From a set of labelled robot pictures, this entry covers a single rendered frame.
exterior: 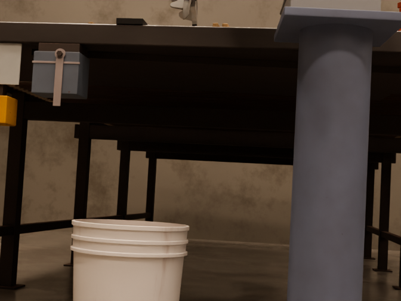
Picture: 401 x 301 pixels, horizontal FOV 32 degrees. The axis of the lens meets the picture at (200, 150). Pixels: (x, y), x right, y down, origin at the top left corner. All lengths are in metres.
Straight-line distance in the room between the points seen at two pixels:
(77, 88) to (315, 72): 0.71
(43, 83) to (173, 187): 5.16
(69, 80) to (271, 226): 5.29
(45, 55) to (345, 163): 0.91
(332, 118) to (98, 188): 5.72
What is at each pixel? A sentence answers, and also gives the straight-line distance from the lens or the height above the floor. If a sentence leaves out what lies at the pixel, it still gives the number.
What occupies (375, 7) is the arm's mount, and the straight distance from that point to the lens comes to 1.63.
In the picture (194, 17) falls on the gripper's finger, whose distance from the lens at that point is 2.27.
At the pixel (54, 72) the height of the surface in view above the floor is 0.77.
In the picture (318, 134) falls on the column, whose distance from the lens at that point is 1.59.
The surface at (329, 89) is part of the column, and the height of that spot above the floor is 0.70.
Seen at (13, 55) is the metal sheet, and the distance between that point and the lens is 2.10.
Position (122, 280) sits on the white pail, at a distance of 1.69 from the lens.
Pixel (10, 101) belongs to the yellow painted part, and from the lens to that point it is 2.08.
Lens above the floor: 0.45
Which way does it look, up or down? 4 degrees up
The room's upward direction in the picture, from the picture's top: 3 degrees clockwise
